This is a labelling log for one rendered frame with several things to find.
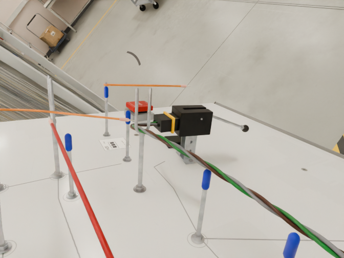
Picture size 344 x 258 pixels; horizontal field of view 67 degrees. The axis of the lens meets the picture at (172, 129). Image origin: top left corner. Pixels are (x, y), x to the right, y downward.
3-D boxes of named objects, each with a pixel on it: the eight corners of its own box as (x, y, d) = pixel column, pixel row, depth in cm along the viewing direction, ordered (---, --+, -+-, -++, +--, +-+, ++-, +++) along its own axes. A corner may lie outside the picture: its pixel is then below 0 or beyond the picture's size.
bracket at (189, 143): (198, 163, 44) (201, 135, 43) (185, 164, 43) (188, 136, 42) (187, 151, 48) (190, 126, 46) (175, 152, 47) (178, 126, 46)
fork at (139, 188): (145, 185, 37) (149, 85, 32) (148, 192, 35) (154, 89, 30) (131, 186, 36) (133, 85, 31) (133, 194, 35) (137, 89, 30)
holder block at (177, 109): (210, 134, 43) (213, 111, 42) (178, 137, 41) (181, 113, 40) (199, 126, 47) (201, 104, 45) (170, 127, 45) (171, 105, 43)
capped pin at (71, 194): (67, 192, 34) (63, 130, 31) (79, 192, 34) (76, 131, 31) (64, 199, 33) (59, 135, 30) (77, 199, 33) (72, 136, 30)
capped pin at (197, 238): (188, 240, 28) (197, 169, 25) (194, 232, 29) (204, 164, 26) (200, 246, 27) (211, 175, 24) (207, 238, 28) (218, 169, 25)
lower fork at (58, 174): (50, 173, 38) (40, 75, 33) (63, 171, 39) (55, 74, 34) (52, 180, 36) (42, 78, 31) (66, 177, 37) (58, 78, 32)
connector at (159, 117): (186, 129, 42) (187, 117, 41) (159, 132, 40) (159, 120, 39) (178, 123, 45) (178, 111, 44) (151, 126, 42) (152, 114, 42)
